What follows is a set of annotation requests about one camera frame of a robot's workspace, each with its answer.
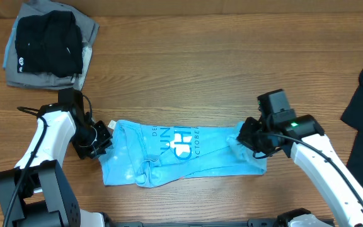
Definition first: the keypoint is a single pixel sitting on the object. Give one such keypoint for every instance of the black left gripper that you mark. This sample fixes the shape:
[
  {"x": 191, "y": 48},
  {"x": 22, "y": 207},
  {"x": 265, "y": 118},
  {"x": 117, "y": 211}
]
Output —
[{"x": 97, "y": 150}]

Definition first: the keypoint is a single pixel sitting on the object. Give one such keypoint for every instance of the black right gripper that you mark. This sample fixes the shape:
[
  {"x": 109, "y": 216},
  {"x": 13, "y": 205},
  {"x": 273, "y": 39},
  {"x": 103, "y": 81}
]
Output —
[{"x": 248, "y": 132}]

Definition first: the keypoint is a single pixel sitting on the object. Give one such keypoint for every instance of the light blue printed t-shirt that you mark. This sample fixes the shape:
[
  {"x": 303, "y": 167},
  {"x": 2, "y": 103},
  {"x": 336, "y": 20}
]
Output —
[{"x": 153, "y": 155}]

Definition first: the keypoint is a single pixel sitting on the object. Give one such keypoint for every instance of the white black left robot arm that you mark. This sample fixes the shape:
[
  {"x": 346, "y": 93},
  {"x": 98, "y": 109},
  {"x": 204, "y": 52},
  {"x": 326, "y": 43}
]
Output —
[{"x": 36, "y": 191}]

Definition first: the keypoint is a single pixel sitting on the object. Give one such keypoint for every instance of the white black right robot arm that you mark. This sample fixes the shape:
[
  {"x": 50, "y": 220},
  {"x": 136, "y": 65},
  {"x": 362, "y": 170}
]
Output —
[{"x": 304, "y": 141}]

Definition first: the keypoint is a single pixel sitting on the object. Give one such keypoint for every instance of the black folded garment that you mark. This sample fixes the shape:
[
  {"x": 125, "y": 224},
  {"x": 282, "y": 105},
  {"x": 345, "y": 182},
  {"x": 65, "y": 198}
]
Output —
[{"x": 49, "y": 43}]

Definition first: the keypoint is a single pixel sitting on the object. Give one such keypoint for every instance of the grey folded garment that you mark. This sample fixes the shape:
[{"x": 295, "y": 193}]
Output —
[{"x": 48, "y": 81}]

